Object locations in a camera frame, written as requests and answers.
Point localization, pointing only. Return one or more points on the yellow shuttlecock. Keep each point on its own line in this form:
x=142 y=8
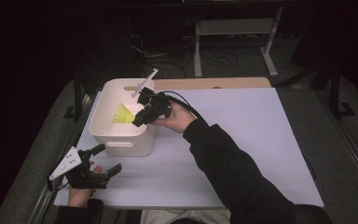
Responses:
x=122 y=114

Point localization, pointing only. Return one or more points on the black metal stand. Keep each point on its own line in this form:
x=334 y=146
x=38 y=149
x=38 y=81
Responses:
x=334 y=93
x=78 y=93

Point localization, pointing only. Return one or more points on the person's right hand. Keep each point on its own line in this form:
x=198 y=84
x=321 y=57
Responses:
x=177 y=119

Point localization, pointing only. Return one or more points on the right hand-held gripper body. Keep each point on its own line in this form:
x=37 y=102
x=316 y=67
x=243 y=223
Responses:
x=155 y=107

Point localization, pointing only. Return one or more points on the person's light trousers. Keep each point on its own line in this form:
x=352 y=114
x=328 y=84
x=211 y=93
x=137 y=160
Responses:
x=155 y=217

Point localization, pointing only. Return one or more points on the white plastic storage bin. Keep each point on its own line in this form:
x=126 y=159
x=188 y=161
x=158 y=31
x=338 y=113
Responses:
x=105 y=123

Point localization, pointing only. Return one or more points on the white table cover sheet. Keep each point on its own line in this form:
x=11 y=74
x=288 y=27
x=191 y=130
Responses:
x=261 y=124

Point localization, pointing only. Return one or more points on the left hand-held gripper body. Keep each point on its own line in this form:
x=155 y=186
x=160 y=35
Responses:
x=85 y=180

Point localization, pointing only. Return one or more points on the person's left hand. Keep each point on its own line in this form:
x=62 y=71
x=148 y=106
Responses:
x=77 y=197

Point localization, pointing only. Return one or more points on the white metal table frame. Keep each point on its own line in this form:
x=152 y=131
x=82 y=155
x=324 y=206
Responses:
x=230 y=27

